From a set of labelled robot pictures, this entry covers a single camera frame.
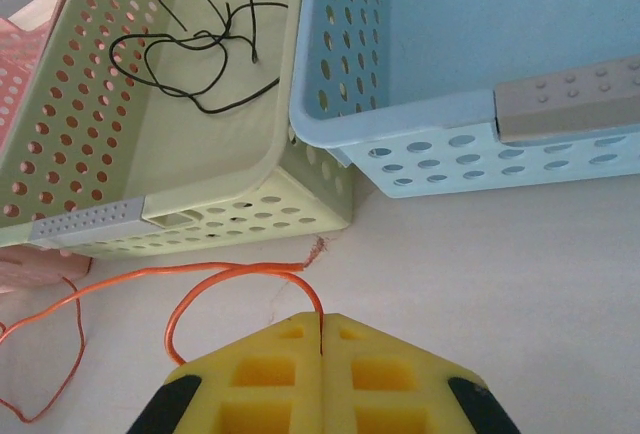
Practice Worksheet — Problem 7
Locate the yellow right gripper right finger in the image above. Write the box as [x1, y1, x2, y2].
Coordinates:
[322, 312, 521, 434]

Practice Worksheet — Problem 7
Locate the blue perforated plastic basket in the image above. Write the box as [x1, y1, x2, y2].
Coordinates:
[288, 0, 640, 200]

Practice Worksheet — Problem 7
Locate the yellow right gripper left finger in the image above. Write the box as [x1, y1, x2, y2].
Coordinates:
[127, 311, 325, 434]

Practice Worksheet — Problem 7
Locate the pink perforated plastic basket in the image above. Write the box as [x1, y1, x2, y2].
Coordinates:
[0, 0, 94, 295]

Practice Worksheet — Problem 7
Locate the thin orange cable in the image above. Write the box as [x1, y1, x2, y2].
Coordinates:
[166, 262, 326, 368]
[0, 262, 305, 425]

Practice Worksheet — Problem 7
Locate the thin black cable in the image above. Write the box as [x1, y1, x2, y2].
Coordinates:
[154, 0, 291, 63]
[108, 28, 281, 116]

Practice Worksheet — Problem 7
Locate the green perforated plastic basket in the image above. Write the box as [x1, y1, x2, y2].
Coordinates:
[0, 0, 357, 260]

